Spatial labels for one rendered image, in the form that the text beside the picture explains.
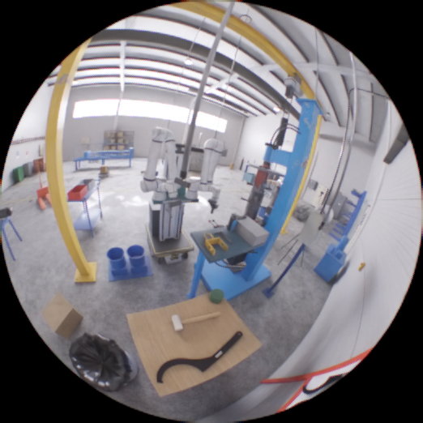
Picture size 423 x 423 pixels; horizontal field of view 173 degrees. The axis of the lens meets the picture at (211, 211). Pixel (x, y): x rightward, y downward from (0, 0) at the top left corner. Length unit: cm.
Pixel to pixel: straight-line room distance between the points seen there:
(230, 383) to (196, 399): 42
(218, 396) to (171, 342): 121
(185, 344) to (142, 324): 29
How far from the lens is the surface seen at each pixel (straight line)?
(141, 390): 198
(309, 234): 181
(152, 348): 97
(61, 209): 191
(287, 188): 169
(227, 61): 641
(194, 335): 99
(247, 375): 208
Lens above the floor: 190
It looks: 26 degrees down
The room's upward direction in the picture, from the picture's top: 13 degrees clockwise
